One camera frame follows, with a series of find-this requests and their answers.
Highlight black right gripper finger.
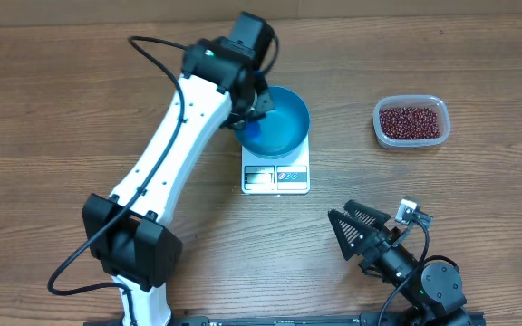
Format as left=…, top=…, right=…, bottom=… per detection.
left=328, top=210, right=379, bottom=261
left=343, top=200, right=391, bottom=226

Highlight red adzuki beans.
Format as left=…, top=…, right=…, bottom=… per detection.
left=379, top=107, right=441, bottom=140

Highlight blue plastic measuring scoop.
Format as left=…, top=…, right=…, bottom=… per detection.
left=246, top=120, right=261, bottom=144

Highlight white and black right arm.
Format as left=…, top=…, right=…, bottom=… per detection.
left=328, top=197, right=484, bottom=326

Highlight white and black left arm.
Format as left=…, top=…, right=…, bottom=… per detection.
left=82, top=12, right=278, bottom=325

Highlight blue metal bowl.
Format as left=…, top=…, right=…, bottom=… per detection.
left=235, top=86, right=311, bottom=158

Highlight white digital kitchen scale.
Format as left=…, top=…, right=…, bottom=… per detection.
left=241, top=137, right=311, bottom=196

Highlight clear plastic food container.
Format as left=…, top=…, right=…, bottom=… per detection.
left=372, top=94, right=451, bottom=149

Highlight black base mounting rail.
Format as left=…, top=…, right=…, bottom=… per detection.
left=83, top=312, right=487, bottom=326

